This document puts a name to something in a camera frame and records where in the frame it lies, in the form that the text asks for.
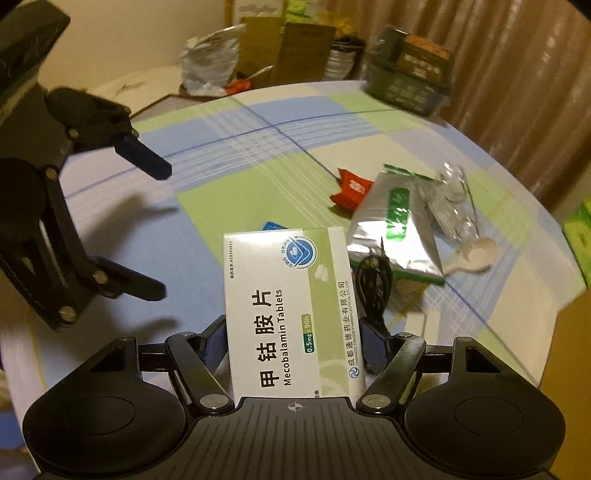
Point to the checked tablecloth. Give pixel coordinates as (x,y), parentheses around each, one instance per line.
(207,184)

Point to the small blue packet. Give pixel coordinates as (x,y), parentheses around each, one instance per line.
(273,226)

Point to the dark green product box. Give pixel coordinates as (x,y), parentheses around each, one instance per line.
(406,94)

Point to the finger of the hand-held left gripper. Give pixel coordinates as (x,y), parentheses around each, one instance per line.
(129,281)
(141,154)

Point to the crumpled clear plastic bag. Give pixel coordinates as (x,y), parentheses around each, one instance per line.
(207,60)

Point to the green carton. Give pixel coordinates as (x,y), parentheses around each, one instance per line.
(302,11)

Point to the yellow packets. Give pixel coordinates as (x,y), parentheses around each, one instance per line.
(344,21)

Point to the clear plastic wrapper tray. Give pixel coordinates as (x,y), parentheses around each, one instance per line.
(455,203)

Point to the beige curtain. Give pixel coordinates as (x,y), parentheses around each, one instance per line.
(517,92)

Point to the green tissue pack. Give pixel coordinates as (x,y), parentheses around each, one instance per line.
(579,247)

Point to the small orange packet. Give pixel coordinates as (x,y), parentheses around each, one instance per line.
(239,85)

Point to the white plastic spoon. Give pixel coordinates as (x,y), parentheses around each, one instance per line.
(480,251)

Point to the silver foil bag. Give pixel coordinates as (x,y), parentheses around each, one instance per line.
(341,62)

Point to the white green medicine box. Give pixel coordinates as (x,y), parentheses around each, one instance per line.
(286,314)

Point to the red snack packet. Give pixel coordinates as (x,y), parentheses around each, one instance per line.
(351,189)

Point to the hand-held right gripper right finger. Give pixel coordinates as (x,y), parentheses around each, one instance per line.
(372,345)

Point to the brown flat cardboard box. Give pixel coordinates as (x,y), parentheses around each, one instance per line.
(302,55)

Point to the brown printed box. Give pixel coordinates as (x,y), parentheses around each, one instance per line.
(425,55)

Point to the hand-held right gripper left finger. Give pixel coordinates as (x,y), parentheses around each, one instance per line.
(215,345)

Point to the olive cardboard box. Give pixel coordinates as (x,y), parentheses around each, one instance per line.
(259,50)

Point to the silver green foil pouch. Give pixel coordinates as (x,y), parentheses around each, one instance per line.
(392,240)

